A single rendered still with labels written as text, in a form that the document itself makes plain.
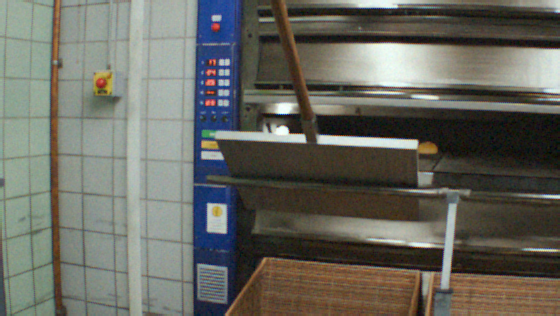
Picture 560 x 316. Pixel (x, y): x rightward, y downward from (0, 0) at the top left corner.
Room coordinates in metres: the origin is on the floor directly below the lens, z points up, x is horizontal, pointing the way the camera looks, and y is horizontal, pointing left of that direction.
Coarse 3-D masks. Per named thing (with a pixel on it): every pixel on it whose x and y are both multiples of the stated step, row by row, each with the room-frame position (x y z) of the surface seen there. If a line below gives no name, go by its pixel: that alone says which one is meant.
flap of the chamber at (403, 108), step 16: (256, 96) 2.03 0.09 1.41; (272, 96) 2.01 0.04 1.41; (288, 96) 2.00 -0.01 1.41; (320, 96) 1.97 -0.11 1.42; (272, 112) 2.20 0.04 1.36; (288, 112) 2.17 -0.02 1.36; (320, 112) 2.12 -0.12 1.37; (336, 112) 2.09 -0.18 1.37; (352, 112) 2.06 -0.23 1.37; (368, 112) 2.04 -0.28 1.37; (384, 112) 2.01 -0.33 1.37; (400, 112) 1.98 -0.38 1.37; (416, 112) 1.96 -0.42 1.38; (432, 112) 1.93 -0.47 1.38; (448, 112) 1.90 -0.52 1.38; (464, 112) 1.88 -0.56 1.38; (480, 112) 1.85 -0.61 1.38; (496, 112) 1.82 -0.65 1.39; (512, 112) 1.80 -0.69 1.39; (528, 112) 1.77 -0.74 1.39; (544, 112) 1.75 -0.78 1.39
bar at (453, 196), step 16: (208, 176) 1.83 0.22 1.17; (224, 176) 1.82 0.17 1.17; (240, 176) 1.81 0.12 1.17; (336, 192) 1.72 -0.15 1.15; (352, 192) 1.70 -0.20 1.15; (368, 192) 1.69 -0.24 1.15; (384, 192) 1.67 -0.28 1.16; (400, 192) 1.66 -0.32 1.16; (416, 192) 1.65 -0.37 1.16; (432, 192) 1.63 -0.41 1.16; (448, 192) 1.61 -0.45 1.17; (464, 192) 1.61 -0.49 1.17; (480, 192) 1.60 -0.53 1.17; (496, 192) 1.59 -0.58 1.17; (512, 192) 1.58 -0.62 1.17; (528, 192) 1.57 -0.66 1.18; (448, 224) 1.56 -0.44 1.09; (448, 240) 1.53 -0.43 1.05; (448, 256) 1.49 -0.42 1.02; (448, 272) 1.46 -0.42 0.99; (448, 288) 1.43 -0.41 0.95; (448, 304) 1.40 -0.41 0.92
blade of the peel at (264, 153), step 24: (240, 144) 1.70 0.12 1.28; (264, 144) 1.67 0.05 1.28; (288, 144) 1.65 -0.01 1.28; (312, 144) 1.62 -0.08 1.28; (336, 144) 1.60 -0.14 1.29; (360, 144) 1.59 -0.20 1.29; (384, 144) 1.57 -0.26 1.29; (408, 144) 1.56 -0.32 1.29; (240, 168) 1.79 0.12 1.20; (264, 168) 1.76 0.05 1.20; (288, 168) 1.73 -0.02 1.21; (312, 168) 1.71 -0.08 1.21; (336, 168) 1.68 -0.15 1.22; (360, 168) 1.66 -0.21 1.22; (384, 168) 1.64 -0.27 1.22; (408, 168) 1.61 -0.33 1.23; (240, 192) 1.89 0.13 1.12; (264, 192) 1.86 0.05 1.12; (288, 192) 1.83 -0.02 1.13; (312, 192) 1.80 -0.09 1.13; (360, 216) 1.85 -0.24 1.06; (384, 216) 1.82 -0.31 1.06; (408, 216) 1.79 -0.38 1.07
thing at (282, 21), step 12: (276, 0) 1.28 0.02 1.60; (276, 12) 1.30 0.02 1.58; (276, 24) 1.33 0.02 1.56; (288, 24) 1.33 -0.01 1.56; (288, 36) 1.35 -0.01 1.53; (288, 48) 1.38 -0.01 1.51; (288, 60) 1.41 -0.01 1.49; (300, 72) 1.44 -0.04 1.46; (300, 84) 1.46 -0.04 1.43; (300, 96) 1.49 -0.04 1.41; (300, 108) 1.53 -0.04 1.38
